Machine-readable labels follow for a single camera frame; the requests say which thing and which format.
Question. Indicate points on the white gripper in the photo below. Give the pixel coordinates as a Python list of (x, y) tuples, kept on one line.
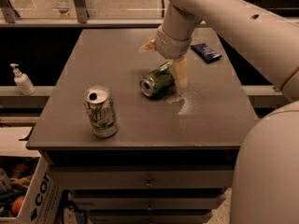
[(170, 48)]

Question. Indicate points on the green soda can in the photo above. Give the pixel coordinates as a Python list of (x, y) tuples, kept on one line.
[(158, 79)]

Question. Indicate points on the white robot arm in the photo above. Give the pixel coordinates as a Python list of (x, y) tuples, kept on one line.
[(266, 177)]

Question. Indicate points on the white 7up soda can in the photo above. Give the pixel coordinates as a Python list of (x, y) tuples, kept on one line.
[(99, 107)]

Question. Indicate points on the dark blue snack packet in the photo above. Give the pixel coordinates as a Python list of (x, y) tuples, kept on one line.
[(205, 52)]

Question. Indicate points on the grey drawer cabinet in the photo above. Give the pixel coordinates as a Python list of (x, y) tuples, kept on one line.
[(171, 159)]

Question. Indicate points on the white pump lotion bottle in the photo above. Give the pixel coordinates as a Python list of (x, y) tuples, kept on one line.
[(22, 81)]

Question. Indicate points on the white cardboard box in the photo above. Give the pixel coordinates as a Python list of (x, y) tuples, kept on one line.
[(25, 172)]

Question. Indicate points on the orange ball in box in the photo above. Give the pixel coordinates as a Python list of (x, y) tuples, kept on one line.
[(16, 206)]

